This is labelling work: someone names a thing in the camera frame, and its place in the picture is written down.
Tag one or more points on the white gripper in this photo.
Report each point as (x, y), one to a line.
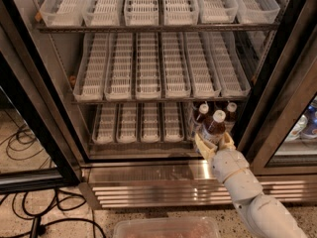
(229, 164)

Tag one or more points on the brown drink bottle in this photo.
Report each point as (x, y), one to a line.
(199, 113)
(213, 127)
(231, 116)

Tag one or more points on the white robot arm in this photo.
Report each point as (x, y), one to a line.
(263, 215)

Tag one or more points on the shelf tray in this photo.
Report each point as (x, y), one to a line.
(89, 82)
(176, 78)
(217, 11)
(172, 123)
(62, 13)
(104, 128)
(100, 13)
(141, 12)
(231, 75)
(180, 12)
(118, 84)
(204, 79)
(147, 66)
(257, 11)
(127, 123)
(150, 132)

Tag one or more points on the right glass fridge door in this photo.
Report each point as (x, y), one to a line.
(283, 86)

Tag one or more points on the white bottle behind glass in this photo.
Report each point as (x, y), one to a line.
(298, 127)

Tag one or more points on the blue bottle behind glass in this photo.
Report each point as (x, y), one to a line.
(310, 131)

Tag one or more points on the left open fridge door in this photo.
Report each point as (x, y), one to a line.
(23, 85)

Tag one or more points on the clear plastic food container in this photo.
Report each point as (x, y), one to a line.
(169, 227)

